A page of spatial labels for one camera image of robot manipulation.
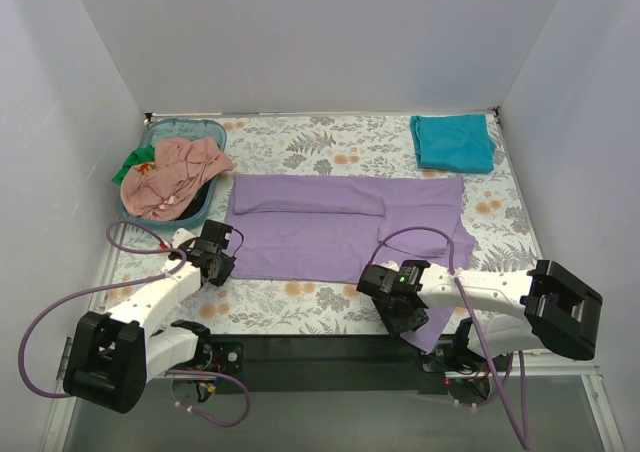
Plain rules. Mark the folded teal t shirt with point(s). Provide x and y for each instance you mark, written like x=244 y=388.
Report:
x=458 y=143

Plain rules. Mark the purple t shirt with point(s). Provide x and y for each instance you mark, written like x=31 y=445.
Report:
x=325 y=228

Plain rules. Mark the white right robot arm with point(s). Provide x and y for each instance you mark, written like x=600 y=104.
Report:
x=546 y=307

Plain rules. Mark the pink t shirt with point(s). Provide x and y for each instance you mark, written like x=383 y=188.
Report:
x=162 y=190

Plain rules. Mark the floral table mat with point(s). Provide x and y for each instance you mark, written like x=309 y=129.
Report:
x=378 y=146

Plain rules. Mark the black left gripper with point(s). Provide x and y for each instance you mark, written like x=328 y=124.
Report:
x=220 y=270

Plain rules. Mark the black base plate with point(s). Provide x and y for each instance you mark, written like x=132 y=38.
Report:
x=337 y=363

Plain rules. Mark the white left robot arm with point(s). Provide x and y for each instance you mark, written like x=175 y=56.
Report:
x=116 y=353

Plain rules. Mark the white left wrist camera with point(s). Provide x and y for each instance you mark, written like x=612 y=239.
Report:
x=182 y=239

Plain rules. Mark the blue plastic basket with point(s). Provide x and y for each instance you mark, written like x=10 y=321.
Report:
x=192 y=129

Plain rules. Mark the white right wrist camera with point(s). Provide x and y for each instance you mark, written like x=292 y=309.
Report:
x=392 y=265

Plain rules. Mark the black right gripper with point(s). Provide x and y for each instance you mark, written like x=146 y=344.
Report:
x=400 y=317

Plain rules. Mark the green t shirt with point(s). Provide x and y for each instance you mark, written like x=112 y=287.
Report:
x=136 y=157

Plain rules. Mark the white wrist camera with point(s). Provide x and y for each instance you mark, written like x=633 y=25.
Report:
x=182 y=239
x=392 y=265

